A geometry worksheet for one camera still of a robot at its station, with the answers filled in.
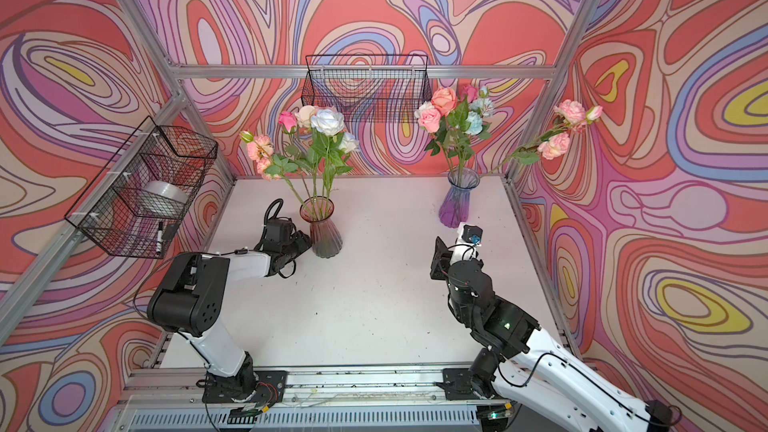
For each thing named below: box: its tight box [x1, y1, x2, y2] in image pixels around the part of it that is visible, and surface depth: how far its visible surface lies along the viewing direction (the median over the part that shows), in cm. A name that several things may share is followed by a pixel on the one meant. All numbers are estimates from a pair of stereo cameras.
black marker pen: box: [156, 221, 163, 254], surface depth 74 cm
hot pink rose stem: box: [461, 84, 479, 103], surface depth 87 cm
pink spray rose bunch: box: [240, 130, 307, 209], surface depth 76 cm
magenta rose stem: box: [278, 111, 312, 205], surface depth 78 cm
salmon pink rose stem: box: [425, 87, 457, 180], surface depth 78 cm
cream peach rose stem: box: [295, 105, 320, 205], surface depth 78 cm
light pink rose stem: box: [418, 108, 457, 181], surface depth 77 cm
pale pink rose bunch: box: [480, 100, 603, 179], surface depth 69 cm
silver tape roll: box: [144, 180, 191, 205], surface depth 75 cm
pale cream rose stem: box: [308, 109, 353, 211], surface depth 75 cm
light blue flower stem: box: [459, 86, 494, 163], surface depth 84 cm
